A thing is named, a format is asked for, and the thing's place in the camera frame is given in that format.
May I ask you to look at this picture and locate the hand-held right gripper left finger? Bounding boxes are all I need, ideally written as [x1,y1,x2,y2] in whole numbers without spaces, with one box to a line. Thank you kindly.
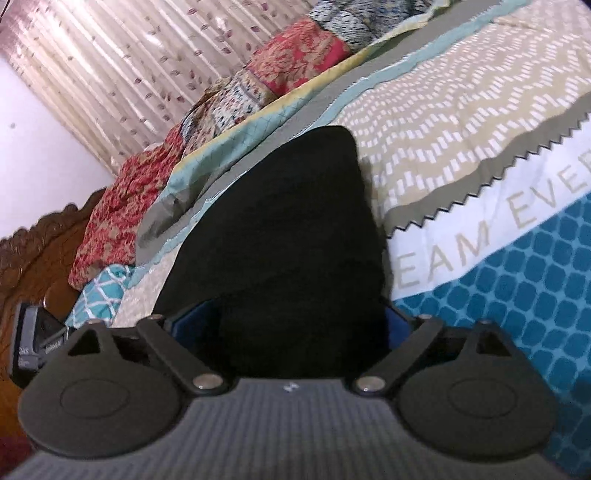
[66,299,228,396]

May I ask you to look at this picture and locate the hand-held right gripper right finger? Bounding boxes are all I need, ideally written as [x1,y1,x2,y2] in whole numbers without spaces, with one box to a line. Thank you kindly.
[355,305,514,397]

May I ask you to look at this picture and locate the black pants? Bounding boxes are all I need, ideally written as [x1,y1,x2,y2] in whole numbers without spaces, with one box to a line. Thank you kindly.
[152,126,394,380]

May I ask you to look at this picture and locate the carved wooden headboard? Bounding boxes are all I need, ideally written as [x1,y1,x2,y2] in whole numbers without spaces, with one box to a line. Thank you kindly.
[0,187,110,437]

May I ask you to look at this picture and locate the teal wavy-pattern pillow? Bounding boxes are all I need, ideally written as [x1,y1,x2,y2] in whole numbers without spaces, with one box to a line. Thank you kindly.
[65,264,145,329]

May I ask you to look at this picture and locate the printed patterned bedsheet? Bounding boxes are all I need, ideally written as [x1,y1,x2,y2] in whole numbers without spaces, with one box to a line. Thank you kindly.
[111,0,591,462]

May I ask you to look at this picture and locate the leaf-print curtain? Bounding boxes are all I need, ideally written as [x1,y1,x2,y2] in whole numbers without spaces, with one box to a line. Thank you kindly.
[0,0,326,177]

